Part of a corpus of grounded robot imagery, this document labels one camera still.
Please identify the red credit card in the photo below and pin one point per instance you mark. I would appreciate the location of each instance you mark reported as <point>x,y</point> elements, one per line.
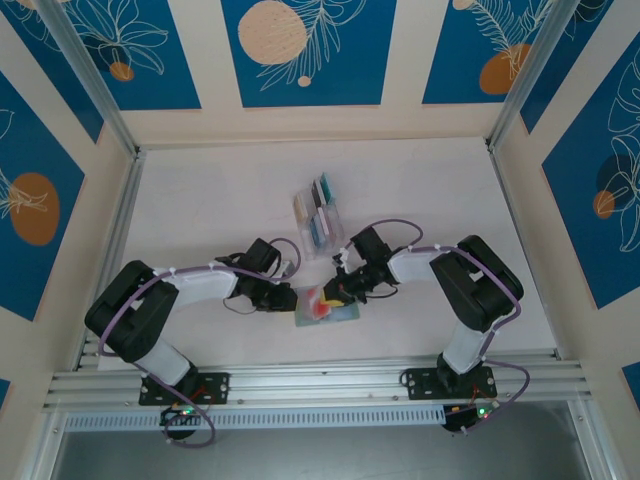
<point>317,306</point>

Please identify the sage green card holder wallet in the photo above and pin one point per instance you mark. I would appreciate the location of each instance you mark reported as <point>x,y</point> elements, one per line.
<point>347,315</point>

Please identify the clear acrylic card display stand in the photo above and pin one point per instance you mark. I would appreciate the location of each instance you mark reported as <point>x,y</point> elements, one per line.
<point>332,245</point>

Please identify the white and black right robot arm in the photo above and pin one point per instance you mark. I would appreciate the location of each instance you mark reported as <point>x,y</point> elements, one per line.
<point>480,290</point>

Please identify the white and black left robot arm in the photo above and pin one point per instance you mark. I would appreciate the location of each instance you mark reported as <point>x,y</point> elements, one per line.
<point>130,310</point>

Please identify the blue card stack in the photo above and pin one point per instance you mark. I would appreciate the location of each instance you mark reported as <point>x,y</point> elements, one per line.
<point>316,232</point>

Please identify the cream card stack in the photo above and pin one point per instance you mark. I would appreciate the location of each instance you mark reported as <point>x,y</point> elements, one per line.
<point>300,210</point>

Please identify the black card stack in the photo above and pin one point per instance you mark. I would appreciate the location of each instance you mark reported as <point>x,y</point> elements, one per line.
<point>316,192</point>

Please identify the teal card stack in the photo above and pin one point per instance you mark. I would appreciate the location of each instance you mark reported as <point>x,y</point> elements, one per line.
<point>326,186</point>

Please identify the grey metal sheet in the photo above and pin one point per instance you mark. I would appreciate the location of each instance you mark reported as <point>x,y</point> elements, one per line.
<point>320,455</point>

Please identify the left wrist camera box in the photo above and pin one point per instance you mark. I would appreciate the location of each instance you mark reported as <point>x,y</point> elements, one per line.
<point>285,267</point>

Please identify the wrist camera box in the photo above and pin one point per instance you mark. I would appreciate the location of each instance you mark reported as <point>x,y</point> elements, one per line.
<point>285,267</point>
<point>342,260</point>

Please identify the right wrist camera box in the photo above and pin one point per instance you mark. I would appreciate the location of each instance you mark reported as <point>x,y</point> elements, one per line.
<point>342,260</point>

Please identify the aluminium mounting rail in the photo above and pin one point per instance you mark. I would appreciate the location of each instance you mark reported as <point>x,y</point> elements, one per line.
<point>320,382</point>

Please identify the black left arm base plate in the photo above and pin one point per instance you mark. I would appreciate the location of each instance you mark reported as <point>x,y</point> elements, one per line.
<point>220,385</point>

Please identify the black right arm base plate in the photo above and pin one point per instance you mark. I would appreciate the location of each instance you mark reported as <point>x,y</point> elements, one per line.
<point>417,384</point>

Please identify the aluminium table side rail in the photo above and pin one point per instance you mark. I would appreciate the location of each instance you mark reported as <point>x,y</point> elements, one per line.
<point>125,210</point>
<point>510,200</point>

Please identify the blue floral wall panel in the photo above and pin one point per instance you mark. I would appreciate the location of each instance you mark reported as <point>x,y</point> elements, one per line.
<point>575,200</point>
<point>632,380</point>
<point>450,50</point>
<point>60,95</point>
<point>165,75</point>
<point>50,150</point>
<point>350,75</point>
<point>4,392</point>
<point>575,75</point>

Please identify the aluminium frame post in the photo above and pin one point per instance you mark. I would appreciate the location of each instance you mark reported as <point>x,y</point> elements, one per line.
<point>530,70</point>
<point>90,70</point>

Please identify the aluminium frame leg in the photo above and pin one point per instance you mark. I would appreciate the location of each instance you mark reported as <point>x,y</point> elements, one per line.
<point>592,440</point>
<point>40,450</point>

